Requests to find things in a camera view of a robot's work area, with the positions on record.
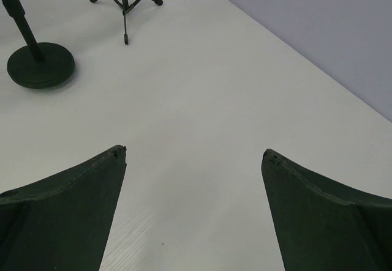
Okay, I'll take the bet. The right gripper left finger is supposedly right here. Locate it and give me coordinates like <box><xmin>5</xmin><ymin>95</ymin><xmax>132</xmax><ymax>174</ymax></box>
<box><xmin>1</xmin><ymin>145</ymin><xmax>126</xmax><ymax>270</ymax></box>

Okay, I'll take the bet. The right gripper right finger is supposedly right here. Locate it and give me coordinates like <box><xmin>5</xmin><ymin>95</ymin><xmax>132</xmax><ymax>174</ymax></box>
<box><xmin>261</xmin><ymin>149</ymin><xmax>391</xmax><ymax>270</ymax></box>

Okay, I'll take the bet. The black round-base mic stand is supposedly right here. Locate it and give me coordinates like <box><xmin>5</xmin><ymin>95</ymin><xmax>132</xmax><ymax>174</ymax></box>
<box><xmin>1</xmin><ymin>0</ymin><xmax>76</xmax><ymax>89</ymax></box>

